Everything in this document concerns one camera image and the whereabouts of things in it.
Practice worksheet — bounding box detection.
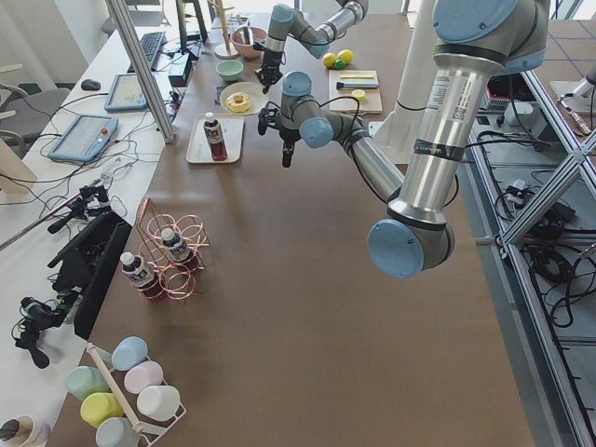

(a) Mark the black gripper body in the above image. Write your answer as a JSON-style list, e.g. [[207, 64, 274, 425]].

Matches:
[[252, 41, 284, 85], [257, 107, 301, 145]]

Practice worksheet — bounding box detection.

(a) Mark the white round plate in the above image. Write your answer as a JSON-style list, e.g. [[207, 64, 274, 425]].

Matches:
[[220, 82, 269, 115]]

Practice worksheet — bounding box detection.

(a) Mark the glazed donut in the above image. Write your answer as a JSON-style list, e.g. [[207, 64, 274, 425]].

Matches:
[[225, 91, 252, 113]]

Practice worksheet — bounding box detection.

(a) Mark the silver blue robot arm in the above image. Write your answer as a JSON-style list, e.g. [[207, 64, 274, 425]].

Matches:
[[255, 0, 369, 93], [256, 1, 549, 278]]

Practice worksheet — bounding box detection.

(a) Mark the cream rabbit serving tray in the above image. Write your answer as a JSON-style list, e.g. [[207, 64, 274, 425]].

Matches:
[[186, 114, 245, 164]]

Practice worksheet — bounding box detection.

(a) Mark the dark tea bottle on tray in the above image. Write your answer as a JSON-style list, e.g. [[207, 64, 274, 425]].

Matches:
[[203, 112, 227, 162]]

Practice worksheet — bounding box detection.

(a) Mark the mint green bowl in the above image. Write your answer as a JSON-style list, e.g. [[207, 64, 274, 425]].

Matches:
[[216, 60, 244, 82]]

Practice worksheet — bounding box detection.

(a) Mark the pink ice bowl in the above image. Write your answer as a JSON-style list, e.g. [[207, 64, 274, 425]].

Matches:
[[231, 26, 268, 59]]

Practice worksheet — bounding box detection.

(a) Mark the dark grey folded cloth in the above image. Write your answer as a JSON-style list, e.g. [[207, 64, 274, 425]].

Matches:
[[214, 86, 226, 104]]

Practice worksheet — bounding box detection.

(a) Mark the metal ice scoop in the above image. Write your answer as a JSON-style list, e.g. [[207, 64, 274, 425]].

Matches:
[[237, 25, 254, 46]]

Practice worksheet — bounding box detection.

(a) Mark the yellow lemon near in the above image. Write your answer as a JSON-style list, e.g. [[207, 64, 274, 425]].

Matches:
[[322, 52, 337, 68]]

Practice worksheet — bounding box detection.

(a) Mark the yellow lemon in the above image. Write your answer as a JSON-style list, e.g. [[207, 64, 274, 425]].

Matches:
[[322, 52, 337, 68], [337, 49, 355, 65]]

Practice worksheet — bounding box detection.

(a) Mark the steel black-capped muddler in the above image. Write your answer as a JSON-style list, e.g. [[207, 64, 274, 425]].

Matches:
[[335, 81, 379, 90]]

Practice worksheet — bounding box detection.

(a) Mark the yellow plastic knife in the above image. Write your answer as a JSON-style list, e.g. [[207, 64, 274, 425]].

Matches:
[[340, 73, 374, 80]]

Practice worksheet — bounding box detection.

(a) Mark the yellow lemon far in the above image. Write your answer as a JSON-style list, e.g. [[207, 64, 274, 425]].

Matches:
[[337, 49, 355, 65]]

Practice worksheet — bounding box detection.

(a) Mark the half lemon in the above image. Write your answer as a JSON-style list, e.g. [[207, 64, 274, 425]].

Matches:
[[350, 88, 366, 102]]

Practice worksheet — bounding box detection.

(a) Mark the bamboo cutting board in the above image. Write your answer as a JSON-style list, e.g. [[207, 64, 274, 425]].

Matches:
[[328, 69, 383, 114]]

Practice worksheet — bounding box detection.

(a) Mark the black keyboard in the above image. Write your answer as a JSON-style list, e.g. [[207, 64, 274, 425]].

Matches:
[[140, 32, 166, 72]]

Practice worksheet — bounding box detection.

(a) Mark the blue teach pendant far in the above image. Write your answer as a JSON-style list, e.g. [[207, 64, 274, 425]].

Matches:
[[104, 74, 148, 113]]

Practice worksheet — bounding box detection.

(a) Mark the blue teach pendant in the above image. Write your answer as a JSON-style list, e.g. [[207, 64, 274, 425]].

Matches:
[[104, 74, 148, 113], [47, 114, 119, 162]]

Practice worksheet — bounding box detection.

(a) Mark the tea bottle in rack rear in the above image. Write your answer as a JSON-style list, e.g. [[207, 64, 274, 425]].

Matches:
[[160, 227, 192, 264]]

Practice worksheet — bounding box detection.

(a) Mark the tea bottle in rack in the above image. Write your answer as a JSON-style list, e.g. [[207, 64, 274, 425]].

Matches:
[[160, 227, 192, 264], [120, 251, 165, 301]]

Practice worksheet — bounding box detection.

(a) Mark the black computer mouse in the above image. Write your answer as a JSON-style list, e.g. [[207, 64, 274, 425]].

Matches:
[[80, 78, 102, 91]]

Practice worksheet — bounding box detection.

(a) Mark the blue teach pendant near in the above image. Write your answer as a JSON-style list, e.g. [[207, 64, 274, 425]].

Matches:
[[47, 114, 119, 162]]

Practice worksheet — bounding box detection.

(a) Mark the tea bottle in rack front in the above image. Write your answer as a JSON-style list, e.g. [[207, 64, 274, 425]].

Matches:
[[120, 251, 165, 301]]

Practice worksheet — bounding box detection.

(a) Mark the light blue cup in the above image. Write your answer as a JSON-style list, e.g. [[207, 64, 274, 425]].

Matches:
[[112, 336, 148, 371]]

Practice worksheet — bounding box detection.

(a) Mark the pink cup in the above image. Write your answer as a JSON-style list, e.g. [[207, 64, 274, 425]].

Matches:
[[124, 360, 164, 395]]

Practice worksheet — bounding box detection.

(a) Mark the white cup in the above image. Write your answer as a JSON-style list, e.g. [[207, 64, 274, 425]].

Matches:
[[137, 385, 181, 422]]

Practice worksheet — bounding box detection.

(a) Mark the mint green cup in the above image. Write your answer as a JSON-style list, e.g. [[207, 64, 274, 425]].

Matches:
[[66, 366, 110, 401]]

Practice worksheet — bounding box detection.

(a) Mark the yellow cup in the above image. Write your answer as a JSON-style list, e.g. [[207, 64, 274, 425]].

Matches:
[[80, 392, 124, 428]]

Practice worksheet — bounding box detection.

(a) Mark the grey cup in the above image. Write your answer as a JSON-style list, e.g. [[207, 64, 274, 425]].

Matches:
[[95, 417, 140, 447]]

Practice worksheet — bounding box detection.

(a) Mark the tape roll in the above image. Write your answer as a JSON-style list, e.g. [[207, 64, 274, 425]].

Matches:
[[1, 416, 50, 447]]

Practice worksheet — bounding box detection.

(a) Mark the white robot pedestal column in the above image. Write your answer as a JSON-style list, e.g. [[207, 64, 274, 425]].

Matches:
[[373, 0, 437, 165]]

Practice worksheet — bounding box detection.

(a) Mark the copper wire bottle rack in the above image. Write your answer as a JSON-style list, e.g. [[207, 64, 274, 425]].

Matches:
[[134, 196, 210, 305]]

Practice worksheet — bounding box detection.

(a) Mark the aluminium frame post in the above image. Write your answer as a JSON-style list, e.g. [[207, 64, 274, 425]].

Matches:
[[106, 0, 175, 143]]

